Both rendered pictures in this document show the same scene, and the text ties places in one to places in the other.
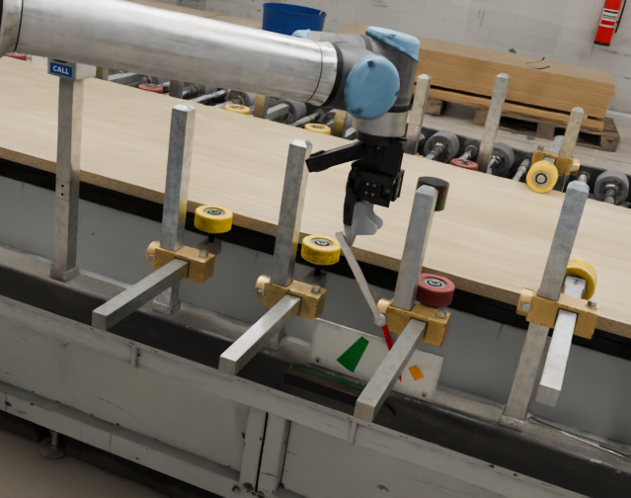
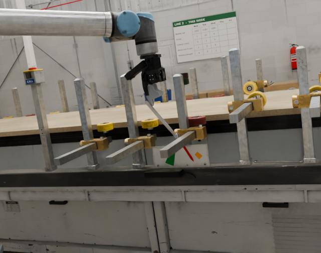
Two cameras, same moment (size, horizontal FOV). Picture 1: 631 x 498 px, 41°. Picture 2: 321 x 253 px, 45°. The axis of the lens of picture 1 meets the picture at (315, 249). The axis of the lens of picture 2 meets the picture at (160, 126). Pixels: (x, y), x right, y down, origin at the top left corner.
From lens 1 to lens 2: 0.53 m
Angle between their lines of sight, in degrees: 15
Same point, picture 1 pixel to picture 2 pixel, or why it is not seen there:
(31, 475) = not seen: outside the picture
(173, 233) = (87, 132)
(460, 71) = not seen: hidden behind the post
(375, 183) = (151, 73)
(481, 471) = (242, 194)
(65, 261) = (49, 162)
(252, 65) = (77, 21)
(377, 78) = (128, 17)
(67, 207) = (45, 138)
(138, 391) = (99, 224)
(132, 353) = (86, 194)
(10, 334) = (42, 217)
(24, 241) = not seen: hidden behind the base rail
